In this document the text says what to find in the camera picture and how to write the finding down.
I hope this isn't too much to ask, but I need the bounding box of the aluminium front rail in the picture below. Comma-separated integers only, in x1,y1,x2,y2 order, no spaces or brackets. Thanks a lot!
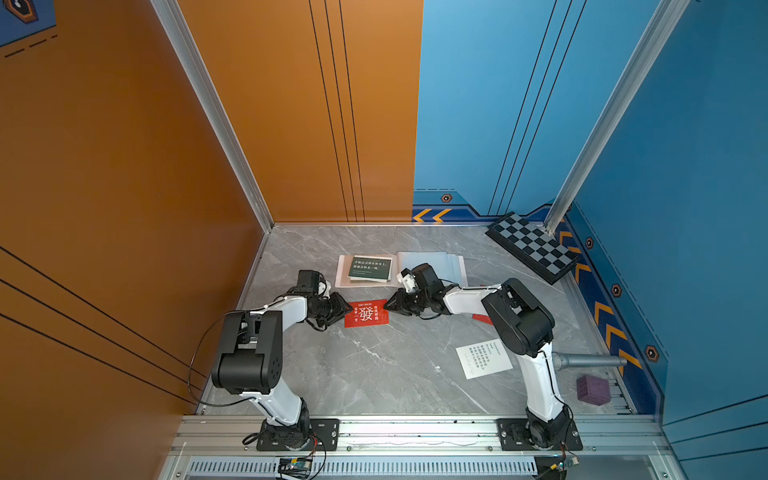
169,415,673,457

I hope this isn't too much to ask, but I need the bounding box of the purple box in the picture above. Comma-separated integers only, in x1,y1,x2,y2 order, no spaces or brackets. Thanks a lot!
576,375,611,406

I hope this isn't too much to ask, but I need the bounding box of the aluminium corner post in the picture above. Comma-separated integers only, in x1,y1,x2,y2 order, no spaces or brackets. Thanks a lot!
543,0,689,234
150,0,274,234

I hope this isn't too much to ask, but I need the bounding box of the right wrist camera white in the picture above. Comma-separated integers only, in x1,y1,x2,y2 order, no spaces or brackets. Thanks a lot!
397,269,417,294

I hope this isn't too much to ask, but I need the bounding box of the black white checkerboard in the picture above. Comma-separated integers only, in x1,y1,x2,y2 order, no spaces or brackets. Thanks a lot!
486,213,578,284

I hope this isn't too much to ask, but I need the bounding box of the left circuit board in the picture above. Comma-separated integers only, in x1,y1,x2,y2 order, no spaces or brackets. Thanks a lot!
276,457,314,480

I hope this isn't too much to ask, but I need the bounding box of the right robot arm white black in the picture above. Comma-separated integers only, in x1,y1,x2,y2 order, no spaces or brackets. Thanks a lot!
384,263,583,452

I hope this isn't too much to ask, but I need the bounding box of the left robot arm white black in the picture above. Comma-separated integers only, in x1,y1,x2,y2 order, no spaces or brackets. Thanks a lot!
211,270,353,451

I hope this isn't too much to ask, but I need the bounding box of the dark green card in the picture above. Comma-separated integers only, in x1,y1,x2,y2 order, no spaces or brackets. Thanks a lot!
348,256,393,283

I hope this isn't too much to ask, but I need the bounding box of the right circuit board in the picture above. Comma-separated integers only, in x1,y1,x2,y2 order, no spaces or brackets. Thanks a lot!
545,455,580,479

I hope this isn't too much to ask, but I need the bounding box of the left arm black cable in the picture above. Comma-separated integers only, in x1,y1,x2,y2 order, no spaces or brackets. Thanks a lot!
187,311,259,409

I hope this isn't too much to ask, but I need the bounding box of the white card small text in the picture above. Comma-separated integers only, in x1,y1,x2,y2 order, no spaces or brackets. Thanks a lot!
456,339,513,380

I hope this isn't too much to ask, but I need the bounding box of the circuit board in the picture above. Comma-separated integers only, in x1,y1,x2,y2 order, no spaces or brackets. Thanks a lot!
545,455,580,479
276,457,314,480

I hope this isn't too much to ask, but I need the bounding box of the right aluminium corner post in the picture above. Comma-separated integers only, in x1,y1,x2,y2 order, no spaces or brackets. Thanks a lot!
543,0,689,234

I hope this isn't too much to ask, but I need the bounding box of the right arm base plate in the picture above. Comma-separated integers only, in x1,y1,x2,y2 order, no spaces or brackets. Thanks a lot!
496,417,584,452

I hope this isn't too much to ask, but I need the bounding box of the left aluminium corner post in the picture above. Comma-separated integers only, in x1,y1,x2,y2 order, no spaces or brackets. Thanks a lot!
150,0,274,234

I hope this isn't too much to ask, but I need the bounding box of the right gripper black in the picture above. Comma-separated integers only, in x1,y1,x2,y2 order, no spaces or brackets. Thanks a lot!
380,287,430,316

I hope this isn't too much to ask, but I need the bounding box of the red card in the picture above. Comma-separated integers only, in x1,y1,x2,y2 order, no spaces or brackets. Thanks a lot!
344,300,389,328
472,314,493,325

